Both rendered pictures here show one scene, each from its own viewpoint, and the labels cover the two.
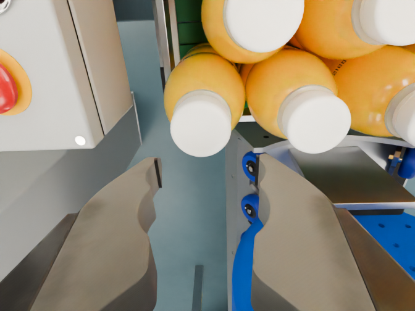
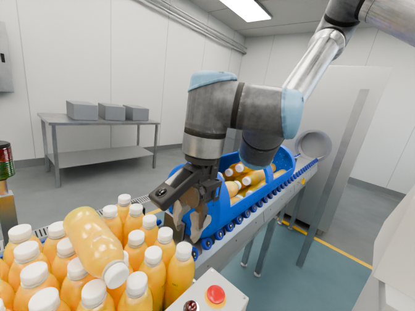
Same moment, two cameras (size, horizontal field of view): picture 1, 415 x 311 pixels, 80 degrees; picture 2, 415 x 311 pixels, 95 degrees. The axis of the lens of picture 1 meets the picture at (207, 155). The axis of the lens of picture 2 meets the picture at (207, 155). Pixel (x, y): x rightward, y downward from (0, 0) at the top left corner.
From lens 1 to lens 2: 41 cm
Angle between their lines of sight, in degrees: 54
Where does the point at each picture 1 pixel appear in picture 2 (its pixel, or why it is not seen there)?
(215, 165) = not seen: outside the picture
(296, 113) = (166, 236)
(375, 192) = (170, 219)
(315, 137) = (168, 230)
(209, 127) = (181, 246)
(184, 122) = (184, 250)
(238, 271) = (216, 222)
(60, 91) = (202, 281)
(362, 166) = not seen: hidden behind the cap
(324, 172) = (176, 234)
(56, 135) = (216, 276)
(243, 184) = (204, 256)
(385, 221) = not seen: hidden behind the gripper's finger
